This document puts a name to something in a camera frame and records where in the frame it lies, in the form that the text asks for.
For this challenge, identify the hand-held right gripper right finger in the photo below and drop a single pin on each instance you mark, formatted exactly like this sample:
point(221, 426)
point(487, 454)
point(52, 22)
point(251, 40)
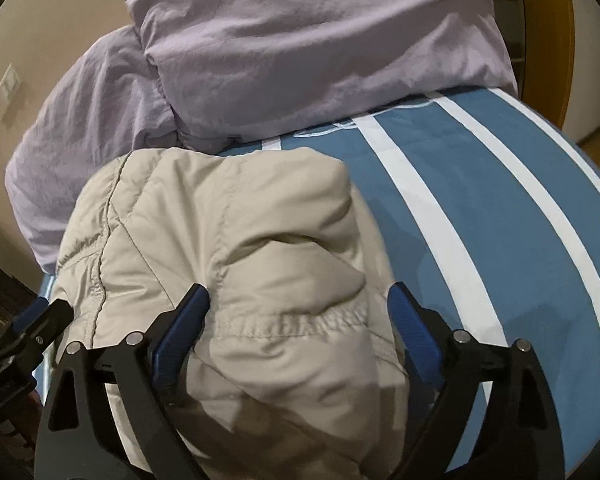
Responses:
point(415, 332)

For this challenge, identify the beige wall switch plate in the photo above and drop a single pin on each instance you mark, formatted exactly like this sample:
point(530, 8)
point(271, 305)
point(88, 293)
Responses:
point(7, 87)

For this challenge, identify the beige puffer jacket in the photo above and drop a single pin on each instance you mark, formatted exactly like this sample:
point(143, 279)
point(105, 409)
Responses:
point(230, 220)

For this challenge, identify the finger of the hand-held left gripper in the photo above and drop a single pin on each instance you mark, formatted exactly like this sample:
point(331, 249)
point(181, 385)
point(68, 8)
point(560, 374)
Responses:
point(32, 322)

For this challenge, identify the lavender duvet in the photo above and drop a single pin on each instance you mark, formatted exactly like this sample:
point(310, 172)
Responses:
point(305, 50)

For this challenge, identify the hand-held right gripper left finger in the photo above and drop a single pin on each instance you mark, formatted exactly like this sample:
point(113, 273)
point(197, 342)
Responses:
point(180, 332)

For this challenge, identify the blue white striped bed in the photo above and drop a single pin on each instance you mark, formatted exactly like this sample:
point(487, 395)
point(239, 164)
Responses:
point(480, 235)

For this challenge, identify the yellow wooden door frame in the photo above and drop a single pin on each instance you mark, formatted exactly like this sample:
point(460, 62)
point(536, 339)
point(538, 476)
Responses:
point(550, 35)

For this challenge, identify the white door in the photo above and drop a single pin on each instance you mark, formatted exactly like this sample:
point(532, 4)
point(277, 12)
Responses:
point(592, 60)

